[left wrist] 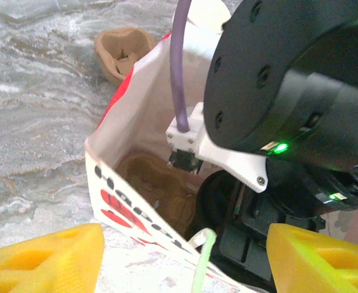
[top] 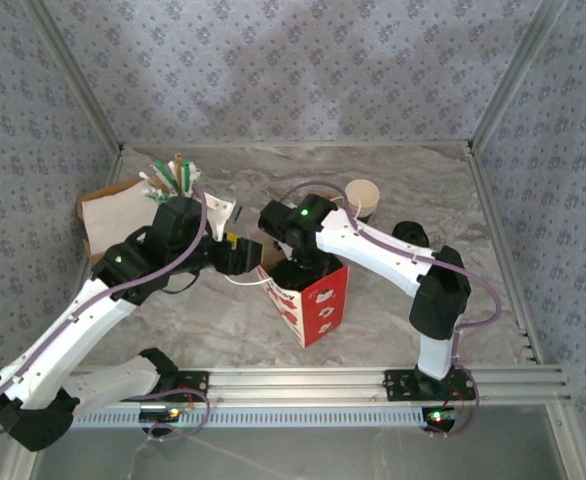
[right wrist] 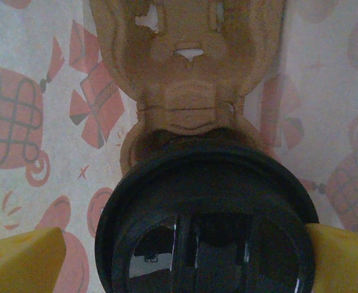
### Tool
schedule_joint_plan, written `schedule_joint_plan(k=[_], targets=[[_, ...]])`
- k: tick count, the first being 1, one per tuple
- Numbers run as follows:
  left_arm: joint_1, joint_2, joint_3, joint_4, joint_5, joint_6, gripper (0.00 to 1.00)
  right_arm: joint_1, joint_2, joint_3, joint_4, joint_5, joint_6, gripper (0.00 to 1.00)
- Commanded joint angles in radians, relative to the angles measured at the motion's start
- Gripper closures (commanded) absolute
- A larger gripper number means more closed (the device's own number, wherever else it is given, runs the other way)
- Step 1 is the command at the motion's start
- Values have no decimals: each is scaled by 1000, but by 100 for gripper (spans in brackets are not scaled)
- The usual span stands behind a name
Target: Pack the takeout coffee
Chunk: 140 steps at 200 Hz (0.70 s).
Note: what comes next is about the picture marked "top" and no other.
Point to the red white paper bag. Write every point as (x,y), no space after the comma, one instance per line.
(323,310)

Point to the brown paper straw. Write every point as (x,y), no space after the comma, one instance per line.
(177,167)

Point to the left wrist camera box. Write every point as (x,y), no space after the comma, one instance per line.
(220,215)

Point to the green white wrapped straw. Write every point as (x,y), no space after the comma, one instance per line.
(194,177)
(162,170)
(148,179)
(187,172)

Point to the aluminium side rail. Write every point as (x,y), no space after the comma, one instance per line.
(493,210)
(80,287)

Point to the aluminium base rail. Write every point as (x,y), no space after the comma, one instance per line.
(298,385)

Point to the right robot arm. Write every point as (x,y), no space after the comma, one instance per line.
(388,250)

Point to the brown cardboard napkin box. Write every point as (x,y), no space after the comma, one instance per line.
(88,207)

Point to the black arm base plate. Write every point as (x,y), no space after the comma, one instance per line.
(398,385)
(193,382)

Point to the white napkin stack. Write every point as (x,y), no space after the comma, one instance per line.
(118,215)

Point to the paper cup stack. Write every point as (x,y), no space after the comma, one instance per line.
(362,192)

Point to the aluminium frame post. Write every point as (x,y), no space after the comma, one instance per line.
(79,75)
(512,75)

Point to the small circuit board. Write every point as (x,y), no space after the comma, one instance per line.
(160,415)
(440,416)

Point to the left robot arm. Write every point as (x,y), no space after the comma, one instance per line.
(73,335)

